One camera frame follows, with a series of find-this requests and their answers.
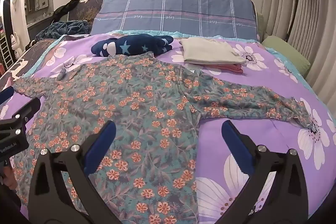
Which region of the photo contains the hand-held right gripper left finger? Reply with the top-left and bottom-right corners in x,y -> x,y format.
28,120 -> 124,224

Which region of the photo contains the dark blue fleece blanket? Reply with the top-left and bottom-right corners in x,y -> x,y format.
35,20 -> 92,41

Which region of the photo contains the green pillow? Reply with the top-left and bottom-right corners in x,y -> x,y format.
261,35 -> 311,77

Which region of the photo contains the black cloth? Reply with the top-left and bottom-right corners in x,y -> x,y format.
52,0 -> 88,22

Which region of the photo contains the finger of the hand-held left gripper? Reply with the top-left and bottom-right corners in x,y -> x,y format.
0,86 -> 14,107
0,97 -> 41,137

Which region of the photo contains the purple floral bed sheet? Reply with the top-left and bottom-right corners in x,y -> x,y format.
0,32 -> 336,224

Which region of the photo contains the teal floral shirt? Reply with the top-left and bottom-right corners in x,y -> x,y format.
12,52 -> 314,224

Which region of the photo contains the pink folded garment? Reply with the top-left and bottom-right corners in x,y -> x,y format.
201,63 -> 244,74

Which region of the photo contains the person's left hand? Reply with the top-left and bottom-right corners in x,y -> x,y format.
2,166 -> 18,188

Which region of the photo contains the beige folded garment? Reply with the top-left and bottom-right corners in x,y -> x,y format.
180,38 -> 247,65

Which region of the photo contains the white cat figurine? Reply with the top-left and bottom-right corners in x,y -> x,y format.
10,32 -> 23,52

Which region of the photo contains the navy star-print garment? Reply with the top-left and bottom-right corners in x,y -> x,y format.
91,34 -> 174,58

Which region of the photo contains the white curtain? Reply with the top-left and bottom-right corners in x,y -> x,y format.
256,0 -> 336,106

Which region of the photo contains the blue plaid pillow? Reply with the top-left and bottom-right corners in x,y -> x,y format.
91,0 -> 259,39

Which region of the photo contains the dark floral blanket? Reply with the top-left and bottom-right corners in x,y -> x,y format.
0,0 -> 105,90

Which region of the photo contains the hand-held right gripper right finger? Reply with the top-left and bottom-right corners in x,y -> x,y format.
218,120 -> 309,224

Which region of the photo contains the white shelf rack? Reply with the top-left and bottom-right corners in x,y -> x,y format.
0,30 -> 13,69

